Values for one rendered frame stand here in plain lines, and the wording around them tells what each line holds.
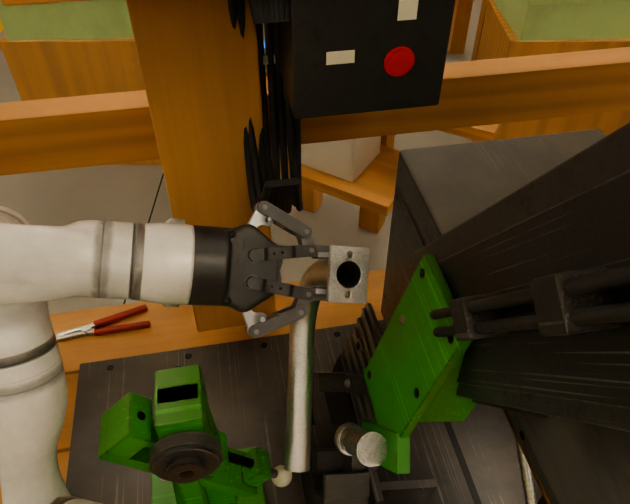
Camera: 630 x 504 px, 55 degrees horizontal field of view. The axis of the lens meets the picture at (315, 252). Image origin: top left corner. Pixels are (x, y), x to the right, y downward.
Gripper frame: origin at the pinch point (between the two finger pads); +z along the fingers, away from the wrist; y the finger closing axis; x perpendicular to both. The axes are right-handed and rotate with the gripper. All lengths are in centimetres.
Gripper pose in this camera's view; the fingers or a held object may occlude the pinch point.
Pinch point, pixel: (331, 273)
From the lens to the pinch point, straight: 60.6
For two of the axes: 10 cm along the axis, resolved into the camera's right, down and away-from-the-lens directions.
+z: 9.5, 0.7, 3.0
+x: -3.0, -0.1, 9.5
